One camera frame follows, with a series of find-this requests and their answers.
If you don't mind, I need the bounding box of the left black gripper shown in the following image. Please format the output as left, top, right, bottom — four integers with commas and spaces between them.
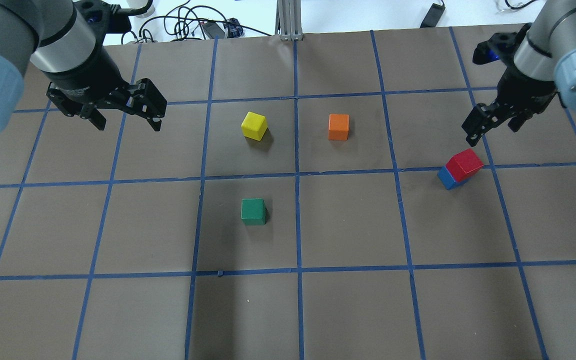
46, 47, 168, 132

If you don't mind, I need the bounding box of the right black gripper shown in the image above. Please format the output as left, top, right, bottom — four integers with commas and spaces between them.
461, 68, 557, 148

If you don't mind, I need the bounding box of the red wooden block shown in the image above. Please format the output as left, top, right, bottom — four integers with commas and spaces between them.
445, 148, 485, 183

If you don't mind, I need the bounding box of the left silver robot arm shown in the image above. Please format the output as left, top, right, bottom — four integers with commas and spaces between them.
0, 0, 167, 132

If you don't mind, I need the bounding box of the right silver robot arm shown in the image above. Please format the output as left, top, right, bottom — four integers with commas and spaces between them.
461, 0, 576, 147

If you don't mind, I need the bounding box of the blue wooden block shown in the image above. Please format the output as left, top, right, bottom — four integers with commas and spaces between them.
438, 166, 470, 191

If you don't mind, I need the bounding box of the yellow wooden block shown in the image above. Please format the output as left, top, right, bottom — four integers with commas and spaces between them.
240, 111, 268, 142

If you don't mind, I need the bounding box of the orange wooden block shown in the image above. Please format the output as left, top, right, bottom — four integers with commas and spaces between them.
327, 113, 350, 141

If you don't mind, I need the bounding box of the green wooden block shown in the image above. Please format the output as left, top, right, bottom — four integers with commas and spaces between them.
240, 198, 267, 226

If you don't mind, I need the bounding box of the black power adapter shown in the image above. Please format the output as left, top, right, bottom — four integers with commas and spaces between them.
200, 21, 226, 40

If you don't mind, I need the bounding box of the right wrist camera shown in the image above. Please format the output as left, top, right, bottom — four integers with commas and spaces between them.
471, 32, 519, 66

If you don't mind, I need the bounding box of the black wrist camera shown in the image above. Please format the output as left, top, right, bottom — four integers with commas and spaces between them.
73, 0, 132, 35

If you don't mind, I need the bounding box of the aluminium frame post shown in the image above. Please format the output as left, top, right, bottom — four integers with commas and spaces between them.
275, 0, 304, 41

